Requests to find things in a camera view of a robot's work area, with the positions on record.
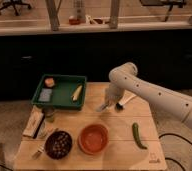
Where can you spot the red bowl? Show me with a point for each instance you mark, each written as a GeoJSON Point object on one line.
{"type": "Point", "coordinates": [93, 139]}

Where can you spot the small glass jar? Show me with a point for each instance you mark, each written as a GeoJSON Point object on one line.
{"type": "Point", "coordinates": [49, 113]}

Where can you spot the green plastic tray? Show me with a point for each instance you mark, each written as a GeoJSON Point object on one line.
{"type": "Point", "coordinates": [64, 87]}

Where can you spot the grey triangular towel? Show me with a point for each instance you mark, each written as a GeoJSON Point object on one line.
{"type": "Point", "coordinates": [102, 107]}

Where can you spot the dark bowl with nuts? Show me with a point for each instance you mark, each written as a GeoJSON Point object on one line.
{"type": "Point", "coordinates": [58, 145]}

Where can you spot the orange sponge cube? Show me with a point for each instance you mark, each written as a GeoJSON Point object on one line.
{"type": "Point", "coordinates": [49, 82]}

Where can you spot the grey sponge pad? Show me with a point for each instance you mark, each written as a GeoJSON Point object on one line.
{"type": "Point", "coordinates": [45, 95]}

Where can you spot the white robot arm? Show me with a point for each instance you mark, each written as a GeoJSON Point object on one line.
{"type": "Point", "coordinates": [124, 78]}

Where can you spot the metal fork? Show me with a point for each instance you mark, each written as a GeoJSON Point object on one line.
{"type": "Point", "coordinates": [40, 149]}

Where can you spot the yellow corn cob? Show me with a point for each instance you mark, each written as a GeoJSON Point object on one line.
{"type": "Point", "coordinates": [76, 93]}

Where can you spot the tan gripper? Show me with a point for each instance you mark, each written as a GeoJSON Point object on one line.
{"type": "Point", "coordinates": [109, 100]}

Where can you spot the red white object on floor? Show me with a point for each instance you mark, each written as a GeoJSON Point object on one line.
{"type": "Point", "coordinates": [78, 15]}

